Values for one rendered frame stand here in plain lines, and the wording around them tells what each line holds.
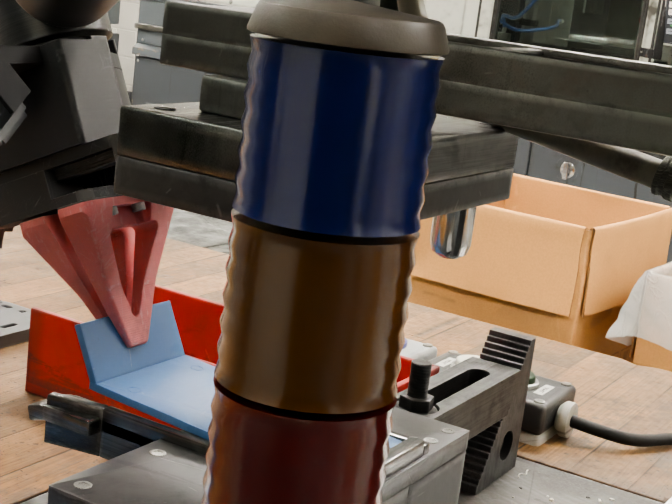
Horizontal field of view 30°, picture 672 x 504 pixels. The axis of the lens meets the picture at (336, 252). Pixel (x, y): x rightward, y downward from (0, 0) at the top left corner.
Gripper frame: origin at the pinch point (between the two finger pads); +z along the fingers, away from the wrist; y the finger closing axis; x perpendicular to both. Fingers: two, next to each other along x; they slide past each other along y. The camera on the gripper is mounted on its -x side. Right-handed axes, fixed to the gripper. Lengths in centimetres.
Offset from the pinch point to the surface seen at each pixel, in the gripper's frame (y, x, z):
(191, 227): -305, 398, -25
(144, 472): 5.6, -7.6, 5.8
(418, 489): 12.3, 3.2, 10.6
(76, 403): -0.4, -4.4, 2.7
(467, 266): -86, 215, 11
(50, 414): -1.6, -5.0, 2.9
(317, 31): 31.2, -28.1, -5.4
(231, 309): 27.7, -27.9, -0.9
